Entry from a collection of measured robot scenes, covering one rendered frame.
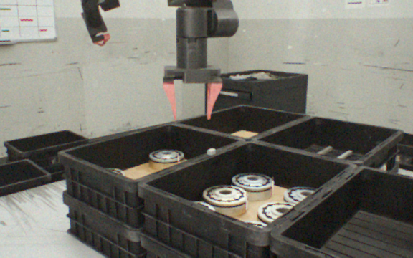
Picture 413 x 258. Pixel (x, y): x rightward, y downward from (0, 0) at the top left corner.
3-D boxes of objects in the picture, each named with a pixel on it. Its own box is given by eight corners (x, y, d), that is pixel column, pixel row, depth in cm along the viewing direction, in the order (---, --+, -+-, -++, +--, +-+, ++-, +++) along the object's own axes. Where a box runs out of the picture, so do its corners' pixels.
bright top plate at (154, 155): (163, 164, 109) (163, 163, 108) (142, 156, 116) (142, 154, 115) (191, 156, 115) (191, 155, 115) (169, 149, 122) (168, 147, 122)
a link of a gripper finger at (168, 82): (164, 115, 78) (163, 68, 76) (199, 115, 79) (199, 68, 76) (163, 124, 72) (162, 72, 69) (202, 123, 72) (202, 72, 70)
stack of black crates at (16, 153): (30, 231, 212) (21, 153, 201) (12, 212, 233) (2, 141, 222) (95, 209, 238) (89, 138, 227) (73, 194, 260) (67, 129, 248)
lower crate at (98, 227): (138, 283, 82) (135, 233, 79) (63, 235, 101) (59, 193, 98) (245, 217, 112) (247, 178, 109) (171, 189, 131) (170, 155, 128)
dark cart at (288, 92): (250, 216, 261) (255, 82, 239) (203, 195, 293) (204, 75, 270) (300, 190, 301) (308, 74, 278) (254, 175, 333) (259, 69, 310)
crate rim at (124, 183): (133, 194, 77) (133, 183, 77) (55, 161, 96) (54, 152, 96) (247, 148, 106) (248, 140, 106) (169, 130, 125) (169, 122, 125)
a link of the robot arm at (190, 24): (168, 3, 70) (190, 2, 66) (197, 4, 74) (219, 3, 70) (169, 42, 72) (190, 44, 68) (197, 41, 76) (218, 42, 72)
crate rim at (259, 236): (264, 249, 58) (265, 234, 58) (134, 194, 77) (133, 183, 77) (358, 174, 87) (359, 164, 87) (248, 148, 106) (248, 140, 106)
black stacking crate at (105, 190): (136, 237, 80) (133, 185, 77) (60, 196, 99) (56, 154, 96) (246, 181, 109) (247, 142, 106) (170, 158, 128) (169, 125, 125)
